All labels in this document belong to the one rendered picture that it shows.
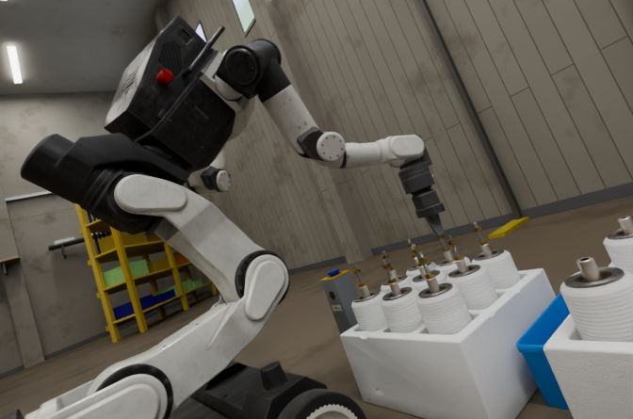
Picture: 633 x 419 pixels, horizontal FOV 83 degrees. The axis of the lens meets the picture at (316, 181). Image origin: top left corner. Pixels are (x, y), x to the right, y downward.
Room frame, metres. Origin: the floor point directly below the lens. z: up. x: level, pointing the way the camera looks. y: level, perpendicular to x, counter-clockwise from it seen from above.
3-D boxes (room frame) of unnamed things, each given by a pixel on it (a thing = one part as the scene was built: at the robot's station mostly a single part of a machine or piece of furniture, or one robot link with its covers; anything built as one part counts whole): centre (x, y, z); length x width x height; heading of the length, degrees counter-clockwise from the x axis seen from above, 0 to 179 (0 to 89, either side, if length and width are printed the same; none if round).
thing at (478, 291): (0.88, -0.25, 0.16); 0.10 x 0.10 x 0.18
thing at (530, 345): (0.80, -0.40, 0.06); 0.30 x 0.11 x 0.12; 128
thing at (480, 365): (0.97, -0.18, 0.09); 0.39 x 0.39 x 0.18; 37
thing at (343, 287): (1.16, 0.05, 0.16); 0.07 x 0.07 x 0.31; 37
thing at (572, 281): (0.57, -0.34, 0.25); 0.08 x 0.08 x 0.01
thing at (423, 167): (1.06, -0.29, 0.57); 0.11 x 0.11 x 0.11; 21
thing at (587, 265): (0.57, -0.34, 0.26); 0.02 x 0.02 x 0.03
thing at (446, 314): (0.81, -0.16, 0.16); 0.10 x 0.10 x 0.18
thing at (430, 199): (1.04, -0.28, 0.45); 0.13 x 0.10 x 0.12; 4
